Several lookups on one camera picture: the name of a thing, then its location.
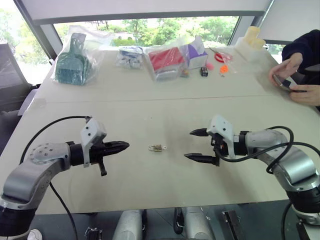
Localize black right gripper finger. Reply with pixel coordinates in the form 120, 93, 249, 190
189, 127, 209, 137
183, 152, 217, 166

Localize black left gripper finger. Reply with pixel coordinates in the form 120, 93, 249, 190
109, 140, 131, 149
109, 147, 129, 157

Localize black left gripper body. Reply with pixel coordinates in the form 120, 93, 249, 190
89, 140, 111, 177

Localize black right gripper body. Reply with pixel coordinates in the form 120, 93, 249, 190
210, 133, 230, 167

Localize person's left hand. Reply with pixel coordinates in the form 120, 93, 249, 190
289, 84, 320, 106

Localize person's right hand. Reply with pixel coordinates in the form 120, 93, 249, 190
269, 53, 304, 87

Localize silver rounded robot leg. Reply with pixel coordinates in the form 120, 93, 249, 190
112, 209, 144, 240
183, 206, 214, 240

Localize purple tissue box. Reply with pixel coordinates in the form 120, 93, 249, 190
179, 36, 210, 71

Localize red box in plastic bag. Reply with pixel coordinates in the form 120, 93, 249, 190
144, 46, 186, 82

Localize blue white items in bag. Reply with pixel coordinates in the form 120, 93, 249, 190
115, 46, 145, 70

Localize green scoop in plastic bag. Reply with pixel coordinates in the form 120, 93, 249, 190
50, 24, 101, 87

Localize smartphone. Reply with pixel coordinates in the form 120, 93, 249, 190
272, 74, 307, 94

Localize bag with yellow sponges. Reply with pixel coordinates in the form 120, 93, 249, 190
234, 36, 270, 64

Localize white shoe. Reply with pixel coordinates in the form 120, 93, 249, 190
26, 228, 44, 240

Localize black chair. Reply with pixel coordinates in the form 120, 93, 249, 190
0, 42, 39, 118

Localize person's dark sleeved body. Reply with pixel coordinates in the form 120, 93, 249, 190
281, 29, 320, 87

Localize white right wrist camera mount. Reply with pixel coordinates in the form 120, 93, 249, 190
206, 114, 237, 160

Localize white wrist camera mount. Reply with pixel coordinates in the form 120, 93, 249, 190
206, 114, 237, 160
79, 118, 108, 168

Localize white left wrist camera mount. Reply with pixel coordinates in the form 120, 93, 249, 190
79, 118, 108, 168

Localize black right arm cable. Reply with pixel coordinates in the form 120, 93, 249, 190
215, 125, 320, 240

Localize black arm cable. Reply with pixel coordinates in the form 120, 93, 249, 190
215, 125, 320, 240
19, 115, 92, 240

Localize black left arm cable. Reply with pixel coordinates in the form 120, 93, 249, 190
19, 115, 92, 240

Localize black strap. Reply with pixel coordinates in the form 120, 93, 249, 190
173, 207, 185, 235

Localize black metal bracket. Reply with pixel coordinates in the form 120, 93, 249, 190
221, 210, 245, 240
84, 226, 104, 240

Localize red handled scissors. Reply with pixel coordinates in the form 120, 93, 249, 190
209, 47, 234, 64

